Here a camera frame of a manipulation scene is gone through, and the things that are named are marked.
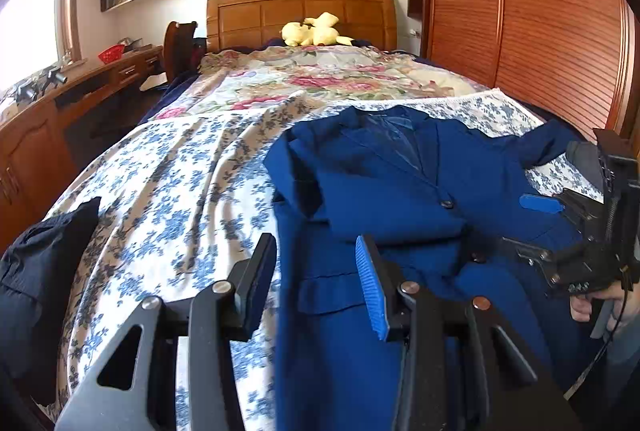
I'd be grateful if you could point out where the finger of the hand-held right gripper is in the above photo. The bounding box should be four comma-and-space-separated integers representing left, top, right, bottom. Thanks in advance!
519, 192, 567, 217
499, 236, 556, 273

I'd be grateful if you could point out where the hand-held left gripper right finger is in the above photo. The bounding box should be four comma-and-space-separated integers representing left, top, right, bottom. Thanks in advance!
355, 235, 583, 431

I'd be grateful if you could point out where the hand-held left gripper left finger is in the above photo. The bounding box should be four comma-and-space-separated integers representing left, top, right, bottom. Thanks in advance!
54, 232, 278, 431

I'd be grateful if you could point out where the blue suit jacket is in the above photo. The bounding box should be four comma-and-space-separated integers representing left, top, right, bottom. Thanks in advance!
262, 105, 601, 431

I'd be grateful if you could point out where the person's right forearm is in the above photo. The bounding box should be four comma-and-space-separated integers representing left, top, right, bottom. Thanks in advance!
595, 311, 640, 412

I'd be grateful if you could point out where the person's right hand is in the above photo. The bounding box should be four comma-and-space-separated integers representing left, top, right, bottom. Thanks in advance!
570, 286, 632, 329

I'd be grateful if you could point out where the grey cloth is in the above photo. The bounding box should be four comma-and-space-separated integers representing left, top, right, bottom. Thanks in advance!
566, 140, 607, 202

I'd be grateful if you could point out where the blue floral bedsheet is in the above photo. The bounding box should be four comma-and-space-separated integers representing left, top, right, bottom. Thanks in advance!
37, 88, 606, 431

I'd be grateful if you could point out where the wooden slatted wardrobe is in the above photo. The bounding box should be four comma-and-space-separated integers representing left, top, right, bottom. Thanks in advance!
420, 0, 640, 146

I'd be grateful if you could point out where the pink floral quilt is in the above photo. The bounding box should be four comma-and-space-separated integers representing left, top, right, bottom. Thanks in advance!
150, 46, 493, 122

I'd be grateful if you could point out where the white paper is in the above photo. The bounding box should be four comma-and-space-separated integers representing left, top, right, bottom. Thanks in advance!
139, 72, 167, 92

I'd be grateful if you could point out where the dark cloth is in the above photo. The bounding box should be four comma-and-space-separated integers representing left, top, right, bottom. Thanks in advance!
0, 197, 102, 407

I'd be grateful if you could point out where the wooden chair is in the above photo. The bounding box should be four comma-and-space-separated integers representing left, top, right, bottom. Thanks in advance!
164, 21, 206, 82

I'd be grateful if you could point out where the yellow plush toy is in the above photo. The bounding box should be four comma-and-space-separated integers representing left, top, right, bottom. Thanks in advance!
280, 12, 357, 48

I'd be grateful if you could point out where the wooden bed headboard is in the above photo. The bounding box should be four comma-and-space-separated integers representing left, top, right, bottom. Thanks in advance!
206, 0, 398, 54

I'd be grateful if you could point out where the wooden desk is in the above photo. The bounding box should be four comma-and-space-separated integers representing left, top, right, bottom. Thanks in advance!
0, 45, 166, 252

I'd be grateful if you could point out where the black device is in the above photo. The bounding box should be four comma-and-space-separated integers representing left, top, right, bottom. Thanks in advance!
41, 66, 69, 88
14, 82, 40, 106

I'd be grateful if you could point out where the window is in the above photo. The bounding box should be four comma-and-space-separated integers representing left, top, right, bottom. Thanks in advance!
0, 0, 83, 92

